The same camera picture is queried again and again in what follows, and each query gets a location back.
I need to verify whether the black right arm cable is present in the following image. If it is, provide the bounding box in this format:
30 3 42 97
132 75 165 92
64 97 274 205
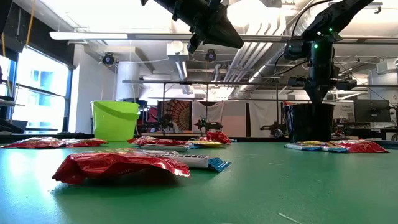
273 0 335 77

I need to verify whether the yellow hanging cord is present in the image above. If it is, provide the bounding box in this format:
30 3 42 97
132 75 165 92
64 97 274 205
25 0 37 47

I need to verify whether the white ventilation box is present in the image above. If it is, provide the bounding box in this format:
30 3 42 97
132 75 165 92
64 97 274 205
166 42 190 62

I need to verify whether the pale pink partition panel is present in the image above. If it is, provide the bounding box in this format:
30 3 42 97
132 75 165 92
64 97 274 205
222 101 248 138

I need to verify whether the black computer monitor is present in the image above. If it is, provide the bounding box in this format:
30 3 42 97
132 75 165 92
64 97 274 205
354 99 392 123

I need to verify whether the white wall air unit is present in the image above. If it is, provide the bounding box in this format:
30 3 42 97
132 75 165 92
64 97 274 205
376 58 398 75

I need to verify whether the black plastic bucket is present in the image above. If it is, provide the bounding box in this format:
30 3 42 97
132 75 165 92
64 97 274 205
285 103 336 143

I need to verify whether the lime green plastic bucket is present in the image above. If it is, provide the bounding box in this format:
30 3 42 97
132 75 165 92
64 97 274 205
91 100 141 142

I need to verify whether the white wall sign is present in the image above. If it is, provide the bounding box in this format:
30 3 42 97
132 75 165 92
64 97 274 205
337 102 355 123

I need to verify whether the black metal rig frame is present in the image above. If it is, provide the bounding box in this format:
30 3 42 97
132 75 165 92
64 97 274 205
123 80 398 138

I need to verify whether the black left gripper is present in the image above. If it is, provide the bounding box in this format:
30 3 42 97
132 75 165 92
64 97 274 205
141 0 245 54

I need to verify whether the white hanging cloth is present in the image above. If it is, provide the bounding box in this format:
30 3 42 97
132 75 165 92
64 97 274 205
248 101 282 138
192 101 224 131

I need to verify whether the white round column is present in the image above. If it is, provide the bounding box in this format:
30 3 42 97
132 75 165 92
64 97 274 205
115 61 141 102

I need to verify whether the yellow Sour Patch candy bag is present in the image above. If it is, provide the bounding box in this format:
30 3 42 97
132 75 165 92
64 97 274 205
297 140 331 146
186 140 225 148

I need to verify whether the colourful hanging banner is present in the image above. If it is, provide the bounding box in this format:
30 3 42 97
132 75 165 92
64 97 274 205
282 100 295 138

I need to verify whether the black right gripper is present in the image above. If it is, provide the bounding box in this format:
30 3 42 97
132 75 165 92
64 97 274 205
287 37 358 105

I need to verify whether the mandala pattern tapestry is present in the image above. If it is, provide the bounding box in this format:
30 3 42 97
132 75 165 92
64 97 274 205
157 99 193 133

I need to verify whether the long ceiling light bar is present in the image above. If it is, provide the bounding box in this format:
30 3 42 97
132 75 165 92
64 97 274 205
49 32 129 40

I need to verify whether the black table edge rail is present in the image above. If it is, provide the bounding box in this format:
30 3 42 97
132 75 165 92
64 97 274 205
0 133 398 147

